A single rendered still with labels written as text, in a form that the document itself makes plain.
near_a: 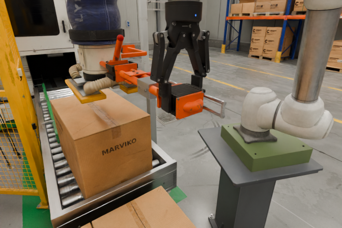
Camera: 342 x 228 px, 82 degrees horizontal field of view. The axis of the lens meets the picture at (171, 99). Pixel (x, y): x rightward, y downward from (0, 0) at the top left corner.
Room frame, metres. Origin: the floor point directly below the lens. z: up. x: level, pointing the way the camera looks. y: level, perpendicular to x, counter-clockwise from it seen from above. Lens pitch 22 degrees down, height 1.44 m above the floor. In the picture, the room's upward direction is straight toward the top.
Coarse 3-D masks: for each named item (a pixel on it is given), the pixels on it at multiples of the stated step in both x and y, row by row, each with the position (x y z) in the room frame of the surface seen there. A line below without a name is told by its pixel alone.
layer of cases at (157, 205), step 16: (160, 192) 0.83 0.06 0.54; (128, 208) 0.73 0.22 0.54; (144, 208) 0.73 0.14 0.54; (160, 208) 0.73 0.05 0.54; (176, 208) 0.73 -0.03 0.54; (96, 224) 0.65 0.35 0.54; (112, 224) 0.65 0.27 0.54; (128, 224) 0.65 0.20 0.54; (144, 224) 0.65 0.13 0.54; (160, 224) 0.65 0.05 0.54; (176, 224) 0.65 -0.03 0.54; (192, 224) 0.65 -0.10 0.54
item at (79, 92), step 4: (76, 76) 0.92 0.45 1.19; (80, 76) 0.92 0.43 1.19; (68, 80) 0.95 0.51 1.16; (72, 80) 0.94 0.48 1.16; (68, 84) 0.90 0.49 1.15; (72, 84) 0.89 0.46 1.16; (72, 88) 0.84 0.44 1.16; (76, 88) 0.82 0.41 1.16; (80, 88) 0.82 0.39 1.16; (76, 92) 0.78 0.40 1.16; (80, 92) 0.77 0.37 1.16; (84, 92) 0.77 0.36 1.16; (96, 92) 0.77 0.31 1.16; (100, 92) 0.77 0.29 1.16; (76, 96) 0.76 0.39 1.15; (80, 96) 0.74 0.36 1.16; (84, 96) 0.73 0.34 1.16; (88, 96) 0.74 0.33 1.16; (92, 96) 0.74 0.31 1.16; (96, 96) 0.74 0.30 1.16; (100, 96) 0.74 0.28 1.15; (104, 96) 0.75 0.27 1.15; (80, 100) 0.70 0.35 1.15; (84, 100) 0.71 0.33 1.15; (88, 100) 0.72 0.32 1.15; (92, 100) 0.72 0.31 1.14; (96, 100) 0.73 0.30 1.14
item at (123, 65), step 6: (126, 60) 0.77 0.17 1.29; (108, 66) 0.69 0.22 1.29; (114, 66) 0.71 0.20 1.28; (120, 66) 0.67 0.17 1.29; (126, 66) 0.68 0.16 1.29; (132, 66) 0.70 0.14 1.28; (108, 72) 0.72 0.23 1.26; (114, 72) 0.67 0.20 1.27; (114, 78) 0.67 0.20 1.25; (120, 78) 0.67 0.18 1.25
